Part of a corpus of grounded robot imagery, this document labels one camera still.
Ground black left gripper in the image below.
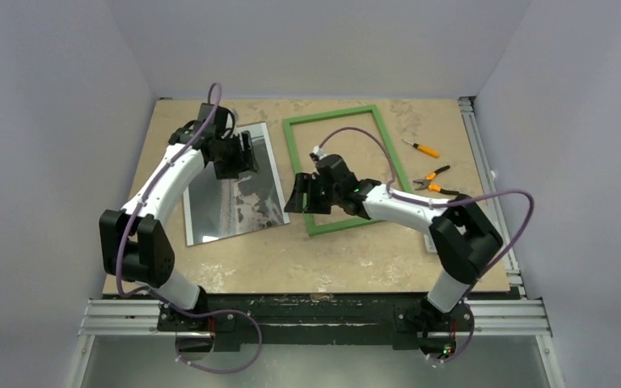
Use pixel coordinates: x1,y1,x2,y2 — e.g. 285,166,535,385
212,132,259,179

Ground green wooden picture frame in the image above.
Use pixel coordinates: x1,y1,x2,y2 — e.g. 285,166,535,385
282,104,414,237

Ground black and white photo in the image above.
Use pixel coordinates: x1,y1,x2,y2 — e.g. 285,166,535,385
183,122,289,247

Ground yellow handled screwdriver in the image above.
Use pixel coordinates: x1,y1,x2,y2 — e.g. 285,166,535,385
402,139,440,158

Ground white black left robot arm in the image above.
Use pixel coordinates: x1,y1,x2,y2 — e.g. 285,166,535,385
99,103,258,331

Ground clear plastic box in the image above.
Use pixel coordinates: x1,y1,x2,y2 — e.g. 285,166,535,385
423,234,437,255

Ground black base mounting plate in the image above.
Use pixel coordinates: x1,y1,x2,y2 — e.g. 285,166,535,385
158,293,475,354

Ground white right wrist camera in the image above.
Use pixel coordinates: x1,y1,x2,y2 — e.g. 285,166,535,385
309,146,327,163

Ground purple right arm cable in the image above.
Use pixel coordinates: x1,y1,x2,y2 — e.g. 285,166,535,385
315,126,535,301

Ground orange handled pliers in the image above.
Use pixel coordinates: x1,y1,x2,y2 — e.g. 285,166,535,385
412,165,461,196

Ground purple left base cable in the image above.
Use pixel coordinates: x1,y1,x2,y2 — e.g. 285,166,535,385
174,309,264,375

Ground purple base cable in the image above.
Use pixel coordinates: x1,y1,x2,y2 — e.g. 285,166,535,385
174,309,264,375
425,305,476,365

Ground aluminium right side rail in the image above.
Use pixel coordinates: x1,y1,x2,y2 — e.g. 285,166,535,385
458,97,526,298

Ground aluminium rail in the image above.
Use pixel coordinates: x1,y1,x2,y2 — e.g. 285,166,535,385
458,97,526,298
78,300,551,336

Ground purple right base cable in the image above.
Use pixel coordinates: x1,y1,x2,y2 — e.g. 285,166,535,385
425,305,476,365

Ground aluminium front rail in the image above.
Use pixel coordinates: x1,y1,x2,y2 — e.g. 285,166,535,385
78,300,551,336

